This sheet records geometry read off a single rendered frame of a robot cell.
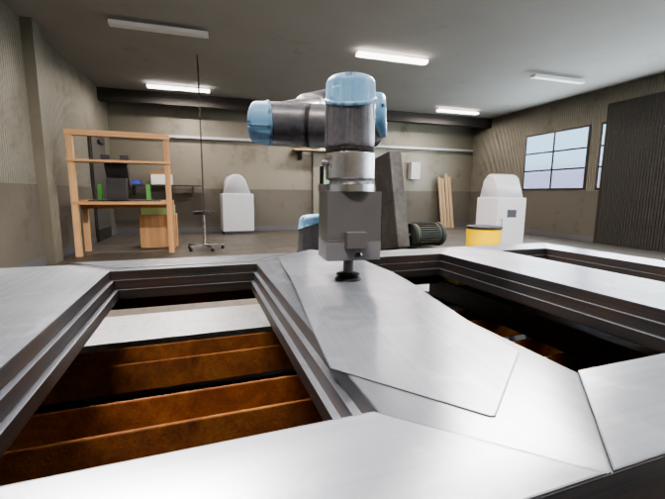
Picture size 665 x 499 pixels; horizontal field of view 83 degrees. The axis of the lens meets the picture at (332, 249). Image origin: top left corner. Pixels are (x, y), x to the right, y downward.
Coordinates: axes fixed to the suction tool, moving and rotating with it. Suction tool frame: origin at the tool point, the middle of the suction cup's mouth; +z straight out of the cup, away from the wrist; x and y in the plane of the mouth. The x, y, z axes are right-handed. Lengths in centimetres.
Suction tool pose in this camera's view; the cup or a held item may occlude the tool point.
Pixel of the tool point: (347, 286)
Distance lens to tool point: 61.1
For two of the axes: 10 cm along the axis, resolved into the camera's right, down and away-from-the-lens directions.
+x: -2.3, -1.5, 9.6
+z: -0.1, 9.9, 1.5
